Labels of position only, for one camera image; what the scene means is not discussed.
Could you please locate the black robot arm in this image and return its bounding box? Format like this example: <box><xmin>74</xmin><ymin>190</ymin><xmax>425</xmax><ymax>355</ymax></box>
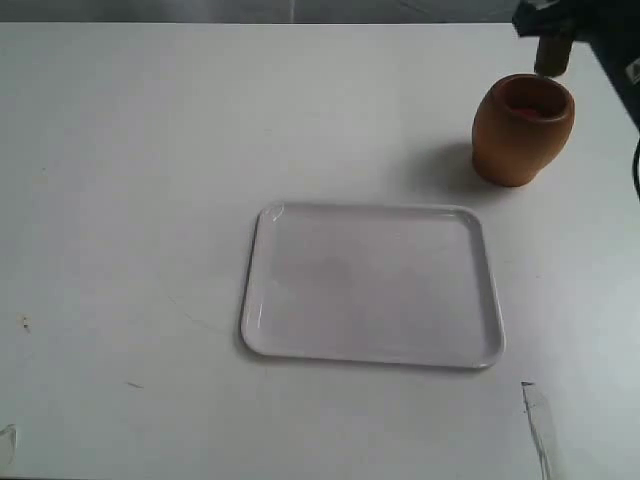
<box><xmin>512</xmin><ymin>0</ymin><xmax>639</xmax><ymax>125</ymax></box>

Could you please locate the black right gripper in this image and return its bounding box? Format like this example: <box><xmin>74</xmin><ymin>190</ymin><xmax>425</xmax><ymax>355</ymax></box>
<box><xmin>511</xmin><ymin>0</ymin><xmax>590</xmax><ymax>38</ymax></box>

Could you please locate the wooden mortar cup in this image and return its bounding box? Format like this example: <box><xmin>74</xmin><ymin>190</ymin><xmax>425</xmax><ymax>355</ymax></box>
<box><xmin>472</xmin><ymin>74</ymin><xmax>575</xmax><ymax>187</ymax></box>

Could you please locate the white rectangular plastic tray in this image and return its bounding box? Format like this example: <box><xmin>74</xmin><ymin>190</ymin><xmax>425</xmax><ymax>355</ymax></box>
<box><xmin>240</xmin><ymin>202</ymin><xmax>505</xmax><ymax>370</ymax></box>

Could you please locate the brown wooden pestle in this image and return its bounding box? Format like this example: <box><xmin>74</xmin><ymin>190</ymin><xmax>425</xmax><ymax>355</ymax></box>
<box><xmin>534</xmin><ymin>34</ymin><xmax>574</xmax><ymax>78</ymax></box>

